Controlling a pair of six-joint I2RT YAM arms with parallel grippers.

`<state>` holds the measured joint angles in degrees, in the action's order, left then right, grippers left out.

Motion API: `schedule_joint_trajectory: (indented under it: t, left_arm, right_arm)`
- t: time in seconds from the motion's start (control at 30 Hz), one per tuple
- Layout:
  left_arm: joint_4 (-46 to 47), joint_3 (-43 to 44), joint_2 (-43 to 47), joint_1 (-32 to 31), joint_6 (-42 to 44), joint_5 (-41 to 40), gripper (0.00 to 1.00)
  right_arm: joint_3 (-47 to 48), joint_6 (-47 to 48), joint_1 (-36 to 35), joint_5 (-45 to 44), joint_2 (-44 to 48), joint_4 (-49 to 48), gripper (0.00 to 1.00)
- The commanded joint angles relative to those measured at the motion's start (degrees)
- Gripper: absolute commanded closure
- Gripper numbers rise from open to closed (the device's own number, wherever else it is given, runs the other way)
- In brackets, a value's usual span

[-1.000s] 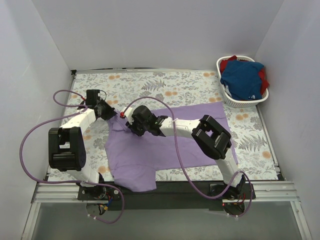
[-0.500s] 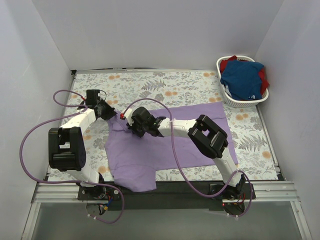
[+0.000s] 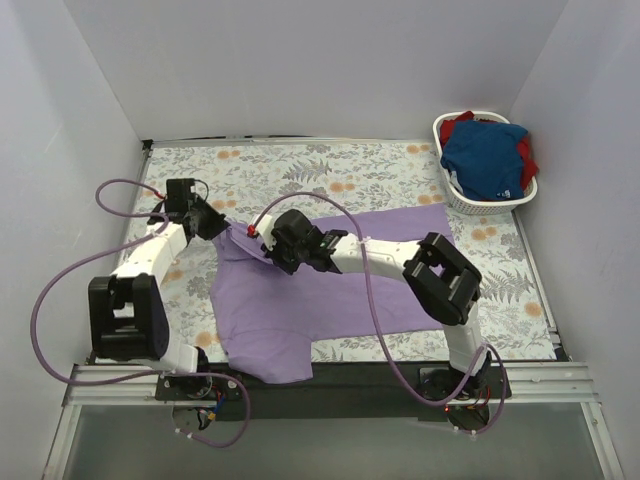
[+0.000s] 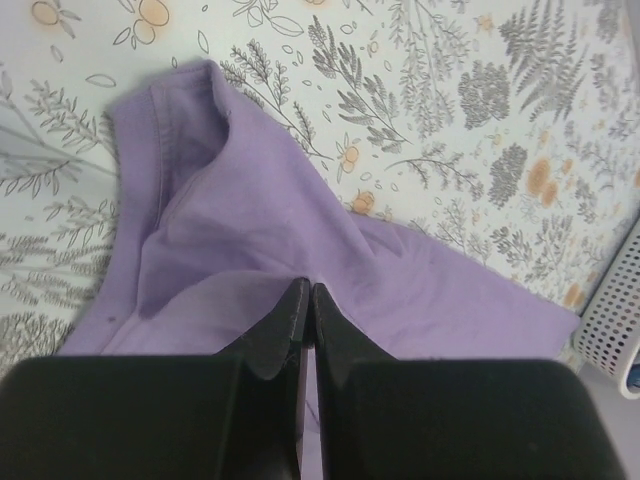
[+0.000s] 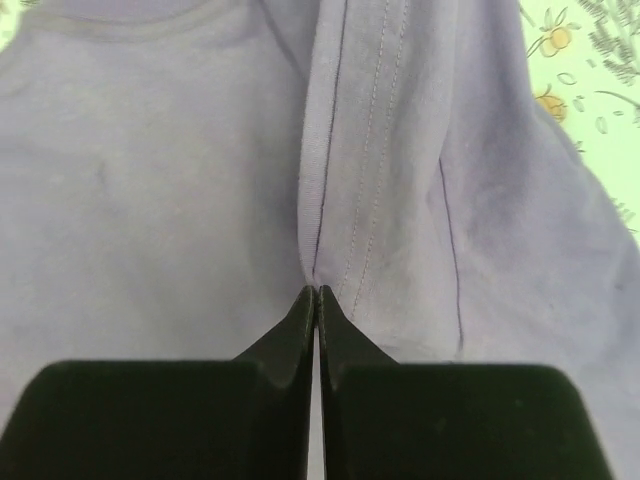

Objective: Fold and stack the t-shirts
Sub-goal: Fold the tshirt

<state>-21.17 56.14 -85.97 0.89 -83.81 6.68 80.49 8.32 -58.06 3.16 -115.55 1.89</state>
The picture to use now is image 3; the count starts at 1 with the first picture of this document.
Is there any purple t shirt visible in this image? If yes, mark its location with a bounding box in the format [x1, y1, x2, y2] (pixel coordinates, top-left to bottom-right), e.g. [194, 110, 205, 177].
[210, 204, 454, 384]

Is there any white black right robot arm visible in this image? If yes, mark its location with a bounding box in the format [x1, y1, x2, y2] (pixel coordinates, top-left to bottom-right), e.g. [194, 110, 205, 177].
[247, 209, 491, 407]

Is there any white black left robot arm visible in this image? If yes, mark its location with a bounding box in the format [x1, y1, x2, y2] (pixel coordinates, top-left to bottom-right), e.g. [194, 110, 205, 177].
[88, 178, 229, 400]

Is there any floral patterned table mat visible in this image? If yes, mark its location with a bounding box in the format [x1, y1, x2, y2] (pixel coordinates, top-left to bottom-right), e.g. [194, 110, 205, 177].
[142, 140, 560, 362]

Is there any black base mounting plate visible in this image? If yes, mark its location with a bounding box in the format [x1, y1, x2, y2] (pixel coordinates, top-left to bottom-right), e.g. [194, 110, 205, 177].
[155, 362, 512, 422]

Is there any white perforated laundry basket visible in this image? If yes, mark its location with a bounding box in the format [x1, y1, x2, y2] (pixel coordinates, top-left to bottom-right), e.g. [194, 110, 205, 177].
[432, 110, 538, 216]

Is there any blue t shirt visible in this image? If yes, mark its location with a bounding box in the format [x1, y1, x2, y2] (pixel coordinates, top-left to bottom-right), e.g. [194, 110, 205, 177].
[439, 118, 530, 202]

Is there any red t shirt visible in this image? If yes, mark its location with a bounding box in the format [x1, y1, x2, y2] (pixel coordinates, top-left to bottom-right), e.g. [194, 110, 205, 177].
[439, 110, 540, 191]

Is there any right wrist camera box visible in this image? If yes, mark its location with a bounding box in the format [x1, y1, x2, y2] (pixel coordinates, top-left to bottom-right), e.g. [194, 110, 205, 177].
[247, 214, 275, 251]

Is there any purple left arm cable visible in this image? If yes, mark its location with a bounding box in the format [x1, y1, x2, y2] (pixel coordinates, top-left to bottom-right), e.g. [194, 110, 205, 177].
[30, 179, 251, 449]

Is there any aluminium front frame rail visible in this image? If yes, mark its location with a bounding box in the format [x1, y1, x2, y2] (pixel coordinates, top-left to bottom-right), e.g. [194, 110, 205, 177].
[63, 362, 600, 406]

